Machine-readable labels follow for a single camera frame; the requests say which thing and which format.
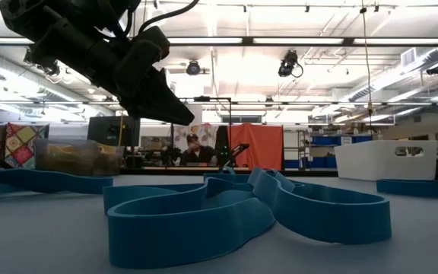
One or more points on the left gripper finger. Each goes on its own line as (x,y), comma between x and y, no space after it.
(162,102)

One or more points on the white plastic basket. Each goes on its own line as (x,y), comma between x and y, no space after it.
(367,163)

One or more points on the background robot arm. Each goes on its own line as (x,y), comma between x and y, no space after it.
(236,150)
(171,156)

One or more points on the floral cloth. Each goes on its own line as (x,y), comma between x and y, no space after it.
(205,131)

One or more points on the person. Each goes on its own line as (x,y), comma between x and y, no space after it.
(196,152)

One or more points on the black monitor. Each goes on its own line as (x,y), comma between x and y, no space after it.
(108,131)

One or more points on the orange cloth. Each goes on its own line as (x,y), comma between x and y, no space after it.
(261,144)

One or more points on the colourful patchwork quilt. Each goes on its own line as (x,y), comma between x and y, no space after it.
(25,144)

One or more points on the blue storage bin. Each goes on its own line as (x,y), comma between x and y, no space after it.
(325,140)
(310,163)

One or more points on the white air vent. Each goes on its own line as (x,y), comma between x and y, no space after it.
(409,57)

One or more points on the black metal frame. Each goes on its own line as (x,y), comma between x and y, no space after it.
(219,98)

